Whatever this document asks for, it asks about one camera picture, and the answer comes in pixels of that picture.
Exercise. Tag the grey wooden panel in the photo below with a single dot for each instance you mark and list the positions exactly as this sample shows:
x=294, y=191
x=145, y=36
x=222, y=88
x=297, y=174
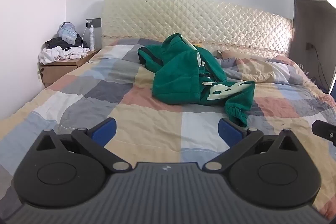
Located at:
x=309, y=22

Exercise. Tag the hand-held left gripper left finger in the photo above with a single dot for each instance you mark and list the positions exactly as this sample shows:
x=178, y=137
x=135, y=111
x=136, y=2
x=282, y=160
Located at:
x=106, y=129

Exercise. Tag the dark wall socket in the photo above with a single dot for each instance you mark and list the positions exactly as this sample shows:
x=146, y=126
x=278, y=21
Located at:
x=309, y=46

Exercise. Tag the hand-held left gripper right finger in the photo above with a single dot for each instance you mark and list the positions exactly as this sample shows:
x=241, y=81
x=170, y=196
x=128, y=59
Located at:
x=229, y=132

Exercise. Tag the black crumpled cloth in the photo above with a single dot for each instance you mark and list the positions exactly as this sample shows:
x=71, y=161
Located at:
x=56, y=43

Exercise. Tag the patchwork checked quilt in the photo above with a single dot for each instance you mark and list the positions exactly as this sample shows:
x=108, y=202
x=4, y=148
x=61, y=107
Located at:
x=110, y=92

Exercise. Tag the white spray bottle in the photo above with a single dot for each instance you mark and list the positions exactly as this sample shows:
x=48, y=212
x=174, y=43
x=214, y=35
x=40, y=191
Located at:
x=92, y=39

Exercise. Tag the wooden nightstand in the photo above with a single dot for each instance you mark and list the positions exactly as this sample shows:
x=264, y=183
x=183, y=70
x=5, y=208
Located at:
x=60, y=69

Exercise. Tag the white crumpled cloth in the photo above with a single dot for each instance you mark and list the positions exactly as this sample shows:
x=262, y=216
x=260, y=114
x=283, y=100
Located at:
x=53, y=54

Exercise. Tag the blue plastic packets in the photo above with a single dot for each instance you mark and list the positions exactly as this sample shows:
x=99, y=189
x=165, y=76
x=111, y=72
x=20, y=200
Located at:
x=68, y=33

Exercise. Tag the cream quilted headboard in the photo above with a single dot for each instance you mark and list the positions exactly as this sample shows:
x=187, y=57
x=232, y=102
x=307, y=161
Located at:
x=197, y=19

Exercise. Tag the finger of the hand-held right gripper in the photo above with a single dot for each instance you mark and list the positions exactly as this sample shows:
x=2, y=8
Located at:
x=325, y=130

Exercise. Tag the green hoodie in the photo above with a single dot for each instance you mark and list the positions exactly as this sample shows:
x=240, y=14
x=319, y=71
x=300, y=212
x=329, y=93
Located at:
x=194, y=69

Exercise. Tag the grey wall socket panel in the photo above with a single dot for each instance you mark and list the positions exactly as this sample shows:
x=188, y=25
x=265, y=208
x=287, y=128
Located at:
x=95, y=22

